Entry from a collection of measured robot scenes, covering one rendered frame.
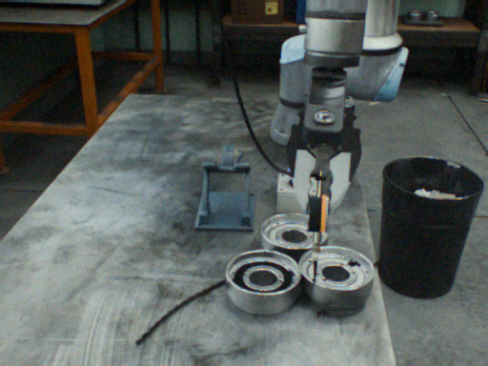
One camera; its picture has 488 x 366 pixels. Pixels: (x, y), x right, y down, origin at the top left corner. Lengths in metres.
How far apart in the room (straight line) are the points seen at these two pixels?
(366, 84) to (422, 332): 1.07
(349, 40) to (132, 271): 0.46
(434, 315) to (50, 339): 1.59
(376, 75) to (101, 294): 0.70
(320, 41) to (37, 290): 0.52
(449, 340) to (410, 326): 0.13
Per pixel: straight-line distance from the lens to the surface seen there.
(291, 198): 1.02
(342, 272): 0.86
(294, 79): 1.27
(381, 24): 1.22
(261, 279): 0.85
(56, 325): 0.82
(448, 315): 2.18
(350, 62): 0.74
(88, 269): 0.91
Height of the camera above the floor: 1.31
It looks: 26 degrees down
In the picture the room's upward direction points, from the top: 1 degrees clockwise
